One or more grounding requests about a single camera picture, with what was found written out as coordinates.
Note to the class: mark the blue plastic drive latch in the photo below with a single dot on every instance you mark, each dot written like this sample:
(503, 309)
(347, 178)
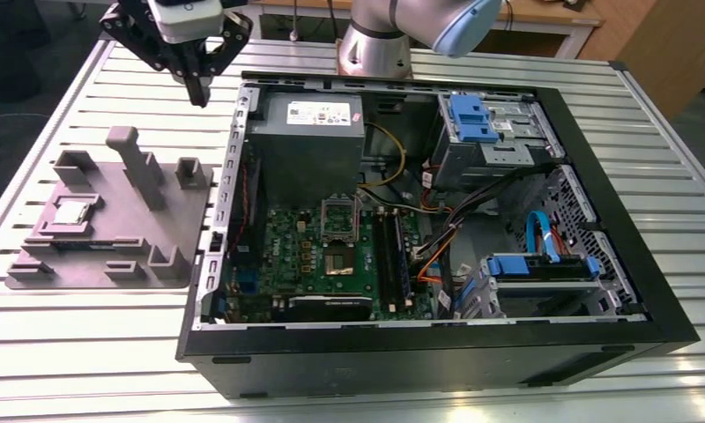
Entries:
(473, 119)

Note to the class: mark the grey parts rack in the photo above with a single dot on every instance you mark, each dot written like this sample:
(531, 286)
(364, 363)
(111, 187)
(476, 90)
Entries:
(123, 211)

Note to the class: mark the black RAM slot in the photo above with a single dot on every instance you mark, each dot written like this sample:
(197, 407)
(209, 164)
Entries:
(380, 260)

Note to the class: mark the blue VGA port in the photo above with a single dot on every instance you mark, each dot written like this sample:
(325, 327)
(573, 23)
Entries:
(248, 282)

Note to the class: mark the grey metal drive cage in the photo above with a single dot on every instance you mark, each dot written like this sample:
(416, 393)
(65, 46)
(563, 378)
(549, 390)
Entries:
(481, 165)

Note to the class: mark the hard disk in blue carrier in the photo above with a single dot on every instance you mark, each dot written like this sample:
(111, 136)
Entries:
(508, 266)

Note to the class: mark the black graphics card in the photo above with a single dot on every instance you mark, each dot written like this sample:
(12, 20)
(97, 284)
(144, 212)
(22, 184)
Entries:
(329, 308)

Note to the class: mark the green motherboard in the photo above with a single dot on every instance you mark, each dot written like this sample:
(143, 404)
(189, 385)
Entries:
(288, 238)

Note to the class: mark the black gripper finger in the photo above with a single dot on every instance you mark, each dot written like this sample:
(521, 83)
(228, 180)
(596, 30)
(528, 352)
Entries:
(135, 39)
(235, 39)

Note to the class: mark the silver CPU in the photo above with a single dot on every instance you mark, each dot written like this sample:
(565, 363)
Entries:
(71, 212)

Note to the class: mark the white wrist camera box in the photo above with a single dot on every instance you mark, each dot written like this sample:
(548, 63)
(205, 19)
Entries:
(188, 22)

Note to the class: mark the black RAM stick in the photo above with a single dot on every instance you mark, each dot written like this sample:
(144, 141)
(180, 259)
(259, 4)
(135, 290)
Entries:
(401, 260)

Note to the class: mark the black PC case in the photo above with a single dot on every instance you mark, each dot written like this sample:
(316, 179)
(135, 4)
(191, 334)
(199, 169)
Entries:
(388, 365)

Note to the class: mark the grey metal disk bay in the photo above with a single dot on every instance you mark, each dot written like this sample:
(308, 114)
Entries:
(549, 285)

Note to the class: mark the grey power supply unit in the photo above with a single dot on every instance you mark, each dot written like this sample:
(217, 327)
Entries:
(305, 163)

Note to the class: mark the black table corner cap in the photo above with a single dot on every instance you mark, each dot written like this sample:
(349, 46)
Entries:
(619, 66)

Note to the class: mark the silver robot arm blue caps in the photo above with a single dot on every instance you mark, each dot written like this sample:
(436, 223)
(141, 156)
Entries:
(369, 53)

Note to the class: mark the green RAM stick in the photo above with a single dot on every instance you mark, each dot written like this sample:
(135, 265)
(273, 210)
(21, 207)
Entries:
(85, 247)

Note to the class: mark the wooden cabinet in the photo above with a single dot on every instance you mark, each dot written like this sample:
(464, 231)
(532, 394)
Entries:
(669, 44)

